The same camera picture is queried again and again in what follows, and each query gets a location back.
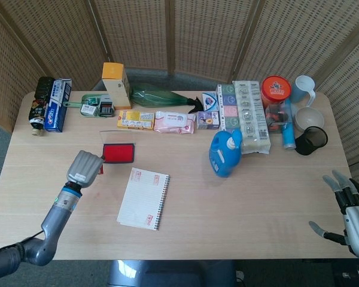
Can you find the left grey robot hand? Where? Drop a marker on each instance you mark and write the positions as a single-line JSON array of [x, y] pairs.
[[83, 167]]

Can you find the red white stamp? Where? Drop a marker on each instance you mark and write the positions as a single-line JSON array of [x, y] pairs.
[[101, 170]]

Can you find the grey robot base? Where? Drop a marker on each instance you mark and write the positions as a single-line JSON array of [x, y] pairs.
[[167, 273]]

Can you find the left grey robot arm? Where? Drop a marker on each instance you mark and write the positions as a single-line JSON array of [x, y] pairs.
[[52, 221]]

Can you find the spiral lined notebook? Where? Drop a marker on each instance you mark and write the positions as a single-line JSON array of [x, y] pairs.
[[143, 198]]

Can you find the red ink pad clear lid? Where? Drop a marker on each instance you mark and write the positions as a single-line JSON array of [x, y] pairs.
[[118, 153]]

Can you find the small white green box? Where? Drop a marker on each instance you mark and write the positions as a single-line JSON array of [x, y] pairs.
[[89, 110]]

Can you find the blue toothpaste box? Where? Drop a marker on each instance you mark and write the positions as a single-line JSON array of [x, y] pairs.
[[57, 107]]

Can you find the yellow flat box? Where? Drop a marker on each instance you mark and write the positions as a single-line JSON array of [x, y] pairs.
[[136, 119]]

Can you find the dark drink bottle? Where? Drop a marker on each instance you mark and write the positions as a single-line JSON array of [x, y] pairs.
[[39, 104]]

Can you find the tall cream orange carton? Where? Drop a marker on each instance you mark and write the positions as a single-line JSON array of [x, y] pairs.
[[116, 86]]

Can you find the black mesh pen cup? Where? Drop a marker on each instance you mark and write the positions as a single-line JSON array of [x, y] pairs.
[[312, 140]]

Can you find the pink wet wipes pack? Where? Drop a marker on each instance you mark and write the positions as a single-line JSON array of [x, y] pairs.
[[173, 122]]

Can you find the green plastic spray bottle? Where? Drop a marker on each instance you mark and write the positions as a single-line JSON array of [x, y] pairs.
[[155, 97]]

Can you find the beige bowl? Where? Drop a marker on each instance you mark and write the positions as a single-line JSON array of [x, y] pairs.
[[309, 119]]

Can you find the blue tube roll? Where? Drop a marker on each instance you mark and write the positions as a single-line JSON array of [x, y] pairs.
[[288, 131]]

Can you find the purple blue small box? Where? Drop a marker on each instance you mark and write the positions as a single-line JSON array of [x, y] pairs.
[[208, 120]]

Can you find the clear plastic snack box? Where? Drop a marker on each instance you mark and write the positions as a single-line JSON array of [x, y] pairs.
[[275, 118]]

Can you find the blue detergent pump bottle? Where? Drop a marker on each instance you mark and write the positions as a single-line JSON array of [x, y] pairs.
[[224, 158]]

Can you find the white blue soap box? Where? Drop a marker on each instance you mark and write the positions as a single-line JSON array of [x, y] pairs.
[[210, 100]]

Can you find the light blue mug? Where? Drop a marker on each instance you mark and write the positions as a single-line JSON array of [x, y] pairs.
[[302, 88]]

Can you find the clear pack of sponges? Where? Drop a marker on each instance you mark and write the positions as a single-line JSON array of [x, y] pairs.
[[252, 119]]

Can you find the multicolour tissue pack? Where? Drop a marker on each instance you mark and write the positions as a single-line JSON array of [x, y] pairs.
[[227, 107]]

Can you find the orange lidded jar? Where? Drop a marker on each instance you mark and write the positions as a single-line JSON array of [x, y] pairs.
[[276, 88]]

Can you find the wooden folding screen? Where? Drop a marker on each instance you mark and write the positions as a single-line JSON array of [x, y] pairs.
[[197, 36]]

